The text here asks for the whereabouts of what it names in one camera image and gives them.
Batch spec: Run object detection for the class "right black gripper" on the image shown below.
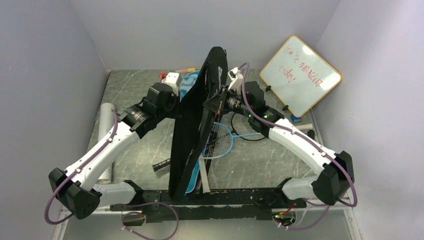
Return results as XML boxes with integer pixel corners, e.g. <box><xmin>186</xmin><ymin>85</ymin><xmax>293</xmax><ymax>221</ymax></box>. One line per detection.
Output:
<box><xmin>204</xmin><ymin>85</ymin><xmax>253</xmax><ymax>118</ymax></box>

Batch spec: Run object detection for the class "black racket cover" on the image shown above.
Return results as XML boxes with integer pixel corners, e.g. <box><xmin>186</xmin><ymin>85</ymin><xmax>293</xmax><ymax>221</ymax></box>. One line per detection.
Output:
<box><xmin>168</xmin><ymin>46</ymin><xmax>228</xmax><ymax>202</ymax></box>

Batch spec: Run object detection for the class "black racket head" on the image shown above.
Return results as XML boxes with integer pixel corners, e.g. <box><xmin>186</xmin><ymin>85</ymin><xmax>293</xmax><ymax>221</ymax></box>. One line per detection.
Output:
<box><xmin>230</xmin><ymin>113</ymin><xmax>265</xmax><ymax>142</ymax></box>
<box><xmin>152</xmin><ymin>158</ymin><xmax>171</xmax><ymax>172</ymax></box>

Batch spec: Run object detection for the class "white shuttlecock tube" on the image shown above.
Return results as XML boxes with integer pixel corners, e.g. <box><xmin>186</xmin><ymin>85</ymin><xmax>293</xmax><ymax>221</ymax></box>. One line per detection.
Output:
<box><xmin>96</xmin><ymin>102</ymin><xmax>115</xmax><ymax>185</ymax></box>

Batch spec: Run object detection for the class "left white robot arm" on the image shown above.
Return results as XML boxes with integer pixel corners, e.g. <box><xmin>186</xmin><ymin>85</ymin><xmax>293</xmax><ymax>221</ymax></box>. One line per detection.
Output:
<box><xmin>48</xmin><ymin>82</ymin><xmax>180</xmax><ymax>220</ymax></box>

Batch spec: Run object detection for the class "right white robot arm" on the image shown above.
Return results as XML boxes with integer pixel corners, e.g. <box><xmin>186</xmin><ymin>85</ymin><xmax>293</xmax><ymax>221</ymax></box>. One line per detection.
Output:
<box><xmin>203</xmin><ymin>81</ymin><xmax>358</xmax><ymax>208</ymax></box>

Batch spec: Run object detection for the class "blue racket cover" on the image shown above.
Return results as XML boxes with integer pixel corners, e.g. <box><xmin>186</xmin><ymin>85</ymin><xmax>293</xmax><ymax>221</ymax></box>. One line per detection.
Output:
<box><xmin>179</xmin><ymin>70</ymin><xmax>200</xmax><ymax>196</ymax></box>

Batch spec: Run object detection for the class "orange yellow marker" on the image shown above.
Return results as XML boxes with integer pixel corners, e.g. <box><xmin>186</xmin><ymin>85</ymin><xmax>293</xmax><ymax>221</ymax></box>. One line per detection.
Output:
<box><xmin>175</xmin><ymin>68</ymin><xmax>196</xmax><ymax>74</ymax></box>

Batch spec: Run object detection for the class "blue whiteboard eraser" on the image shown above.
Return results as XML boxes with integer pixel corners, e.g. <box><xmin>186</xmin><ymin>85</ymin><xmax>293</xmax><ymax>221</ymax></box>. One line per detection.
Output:
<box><xmin>290</xmin><ymin>114</ymin><xmax>303</xmax><ymax>123</ymax></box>

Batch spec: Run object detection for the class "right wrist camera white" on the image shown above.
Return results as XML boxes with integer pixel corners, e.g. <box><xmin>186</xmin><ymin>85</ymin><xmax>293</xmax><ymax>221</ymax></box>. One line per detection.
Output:
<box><xmin>227</xmin><ymin>67</ymin><xmax>244</xmax><ymax>92</ymax></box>

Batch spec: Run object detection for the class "whiteboard with orange frame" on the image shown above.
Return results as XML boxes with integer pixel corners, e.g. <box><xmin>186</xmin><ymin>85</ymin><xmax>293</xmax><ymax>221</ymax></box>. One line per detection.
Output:
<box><xmin>259</xmin><ymin>35</ymin><xmax>342</xmax><ymax>118</ymax></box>

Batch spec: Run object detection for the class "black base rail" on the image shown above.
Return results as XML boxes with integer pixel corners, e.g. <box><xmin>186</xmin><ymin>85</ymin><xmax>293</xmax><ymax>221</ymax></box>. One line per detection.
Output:
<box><xmin>109</xmin><ymin>187</ymin><xmax>307</xmax><ymax>223</ymax></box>

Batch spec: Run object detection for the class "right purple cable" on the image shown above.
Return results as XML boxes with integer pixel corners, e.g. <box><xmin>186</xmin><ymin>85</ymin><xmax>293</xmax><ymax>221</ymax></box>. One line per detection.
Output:
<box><xmin>238</xmin><ymin>62</ymin><xmax>359</xmax><ymax>232</ymax></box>

